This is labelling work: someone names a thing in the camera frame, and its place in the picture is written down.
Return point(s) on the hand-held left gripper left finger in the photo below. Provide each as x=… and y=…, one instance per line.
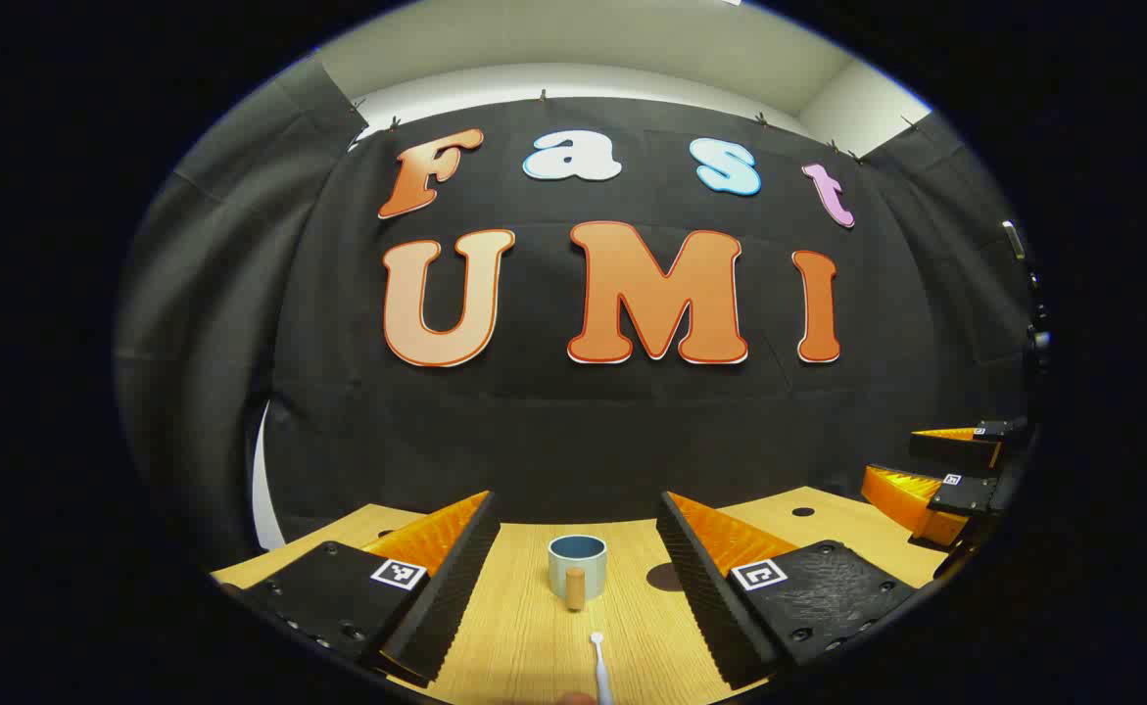
x=446, y=597

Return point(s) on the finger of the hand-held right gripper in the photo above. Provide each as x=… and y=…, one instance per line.
x=911, y=504
x=955, y=448

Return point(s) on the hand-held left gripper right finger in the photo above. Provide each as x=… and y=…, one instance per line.
x=700, y=597

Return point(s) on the dark brown round coaster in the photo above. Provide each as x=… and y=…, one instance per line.
x=666, y=578

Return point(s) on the white toothbrush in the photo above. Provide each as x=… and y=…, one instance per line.
x=599, y=668

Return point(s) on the wooden desktop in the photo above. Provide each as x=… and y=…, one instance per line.
x=524, y=627

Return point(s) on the black backdrop cloth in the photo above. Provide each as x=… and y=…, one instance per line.
x=534, y=421

